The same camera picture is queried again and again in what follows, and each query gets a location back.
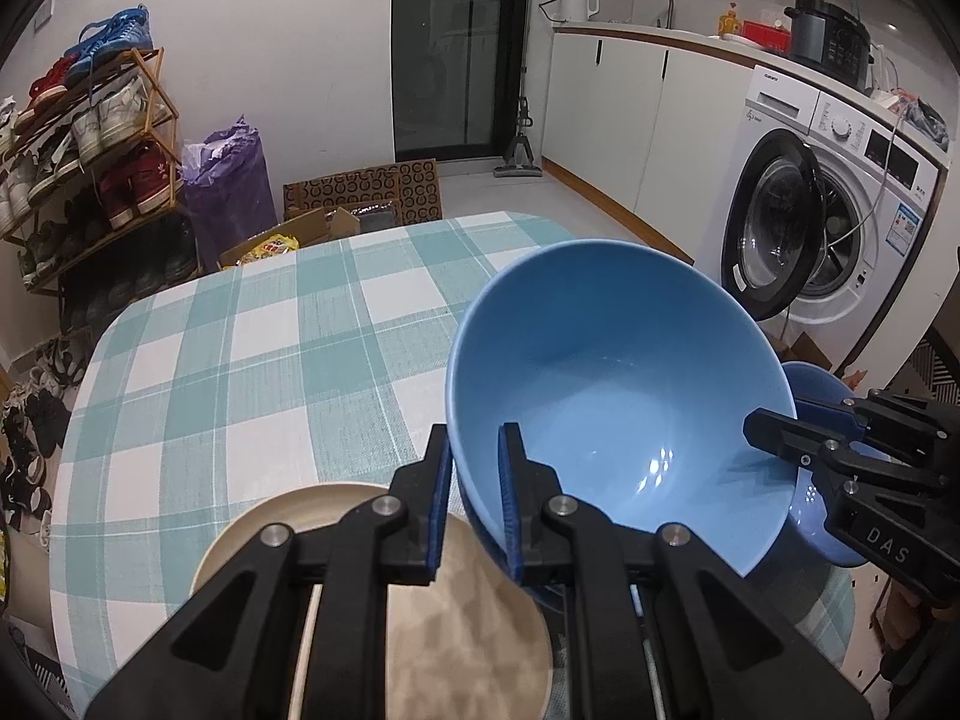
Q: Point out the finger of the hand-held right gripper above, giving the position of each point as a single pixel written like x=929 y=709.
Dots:
x=787 y=439
x=832 y=416

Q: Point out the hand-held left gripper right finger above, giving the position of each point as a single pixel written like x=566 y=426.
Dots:
x=512 y=495

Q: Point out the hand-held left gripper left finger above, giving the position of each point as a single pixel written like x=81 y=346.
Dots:
x=439 y=495

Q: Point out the small blue bowl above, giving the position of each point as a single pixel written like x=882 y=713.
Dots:
x=810 y=517

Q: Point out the large cream plate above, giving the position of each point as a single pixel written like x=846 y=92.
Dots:
x=480 y=637

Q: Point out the large blue bowl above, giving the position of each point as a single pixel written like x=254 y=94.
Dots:
x=622 y=390

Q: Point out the small brown cardboard box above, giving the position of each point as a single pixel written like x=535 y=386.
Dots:
x=806 y=352

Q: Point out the black white zigzag rug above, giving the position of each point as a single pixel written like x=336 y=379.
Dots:
x=937 y=375

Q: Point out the teal checked tablecloth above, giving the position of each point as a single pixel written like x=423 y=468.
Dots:
x=262 y=360

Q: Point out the white washing machine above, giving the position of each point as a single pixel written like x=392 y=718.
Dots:
x=840 y=135

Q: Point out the open brown cardboard box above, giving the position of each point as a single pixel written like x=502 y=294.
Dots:
x=330 y=225

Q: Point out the yellow snack packet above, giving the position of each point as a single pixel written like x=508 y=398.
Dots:
x=270 y=247

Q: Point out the dark pouch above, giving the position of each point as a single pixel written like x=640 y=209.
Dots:
x=926 y=124

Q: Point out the patterned flat cardboard box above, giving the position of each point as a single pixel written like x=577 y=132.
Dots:
x=337 y=187

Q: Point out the grey stick vacuum cleaner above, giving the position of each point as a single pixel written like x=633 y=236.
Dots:
x=517 y=157

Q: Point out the purple plastic bag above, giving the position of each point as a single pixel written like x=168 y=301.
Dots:
x=225 y=202

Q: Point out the black pressure cooker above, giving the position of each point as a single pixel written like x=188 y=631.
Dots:
x=825 y=45

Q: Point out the white kitchen cabinets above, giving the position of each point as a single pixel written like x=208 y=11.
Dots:
x=600 y=112

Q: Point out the red box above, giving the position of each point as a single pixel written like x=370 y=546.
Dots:
x=765 y=34

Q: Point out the yellow bottle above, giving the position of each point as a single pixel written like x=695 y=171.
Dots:
x=729 y=22

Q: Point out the gold metal shoe rack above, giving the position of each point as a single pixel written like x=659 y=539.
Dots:
x=177 y=172

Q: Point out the pile of sneakers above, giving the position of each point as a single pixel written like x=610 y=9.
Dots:
x=30 y=420

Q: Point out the wooden shoe rack with shoes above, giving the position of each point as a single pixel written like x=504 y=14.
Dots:
x=135 y=180

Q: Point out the chrome sink faucet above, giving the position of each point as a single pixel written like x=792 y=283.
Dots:
x=670 y=7

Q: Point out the black framed glass door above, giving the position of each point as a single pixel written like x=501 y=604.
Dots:
x=450 y=52

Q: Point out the white electric kettle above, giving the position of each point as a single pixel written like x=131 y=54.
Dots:
x=577 y=4

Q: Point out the white light switch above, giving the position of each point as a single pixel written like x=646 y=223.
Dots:
x=46 y=11

